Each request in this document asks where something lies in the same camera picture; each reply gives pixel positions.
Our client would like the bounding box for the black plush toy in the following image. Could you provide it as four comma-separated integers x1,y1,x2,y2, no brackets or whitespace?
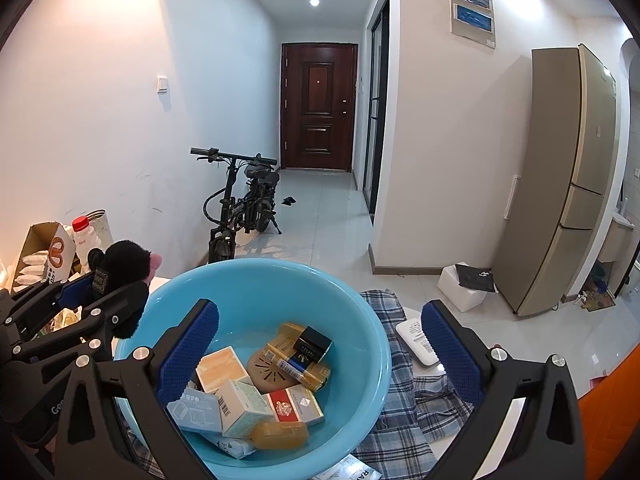
82,240,162,307

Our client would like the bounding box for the grey-blue product box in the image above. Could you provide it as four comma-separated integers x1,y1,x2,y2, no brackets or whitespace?
166,388,222,434

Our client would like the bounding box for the gold blue packet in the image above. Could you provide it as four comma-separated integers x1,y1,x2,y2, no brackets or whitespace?
264,322,331,392

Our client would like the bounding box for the small black box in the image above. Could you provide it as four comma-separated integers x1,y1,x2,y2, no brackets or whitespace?
293,326,333,363

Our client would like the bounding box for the light blue carton box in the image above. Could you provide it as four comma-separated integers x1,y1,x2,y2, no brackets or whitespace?
312,455,382,480

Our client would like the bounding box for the open cardboard snack box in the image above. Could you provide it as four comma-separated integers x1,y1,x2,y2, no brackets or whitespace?
11,222,76,292

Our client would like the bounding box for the orange chair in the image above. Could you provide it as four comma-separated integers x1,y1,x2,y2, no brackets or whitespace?
578,347,639,479

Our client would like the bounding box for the strawberry milk bottle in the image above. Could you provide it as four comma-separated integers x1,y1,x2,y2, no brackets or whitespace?
72,216,102,273

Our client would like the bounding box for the beige square box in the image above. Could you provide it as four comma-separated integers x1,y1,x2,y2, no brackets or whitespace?
195,347,252,393

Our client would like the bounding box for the blue plaid cloth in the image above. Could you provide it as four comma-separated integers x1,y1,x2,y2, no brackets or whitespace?
119,287,476,480

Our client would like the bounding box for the white wipes packet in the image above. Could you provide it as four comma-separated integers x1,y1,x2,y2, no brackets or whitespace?
202,432,256,460

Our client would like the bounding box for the white foam box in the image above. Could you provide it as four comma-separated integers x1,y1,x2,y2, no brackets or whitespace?
437,262,496,312

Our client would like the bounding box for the white remote control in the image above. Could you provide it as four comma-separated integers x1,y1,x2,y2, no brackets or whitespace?
395,318,439,367

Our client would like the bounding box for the white barcode box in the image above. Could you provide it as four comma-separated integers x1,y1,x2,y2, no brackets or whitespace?
215,379,274,440

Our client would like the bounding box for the brown round perforated disc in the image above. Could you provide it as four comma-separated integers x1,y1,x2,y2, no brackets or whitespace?
246,350,298,393

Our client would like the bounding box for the black bicycle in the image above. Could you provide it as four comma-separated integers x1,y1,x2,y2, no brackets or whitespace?
190,148,281,263

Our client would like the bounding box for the blue plastic basin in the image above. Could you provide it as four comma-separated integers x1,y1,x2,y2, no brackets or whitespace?
115,258,390,479

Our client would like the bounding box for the red white box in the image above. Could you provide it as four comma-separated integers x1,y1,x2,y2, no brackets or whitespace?
262,385,324,426

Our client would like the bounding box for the beige refrigerator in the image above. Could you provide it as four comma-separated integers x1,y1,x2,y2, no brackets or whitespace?
492,44,616,318

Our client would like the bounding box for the dark red door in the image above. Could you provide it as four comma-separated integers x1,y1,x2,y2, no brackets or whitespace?
280,42,358,172

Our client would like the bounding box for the white light switch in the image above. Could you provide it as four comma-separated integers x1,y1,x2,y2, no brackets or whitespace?
156,75,168,93

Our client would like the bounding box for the wall electrical panel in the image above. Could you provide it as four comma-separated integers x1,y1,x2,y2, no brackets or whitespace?
449,0,496,50

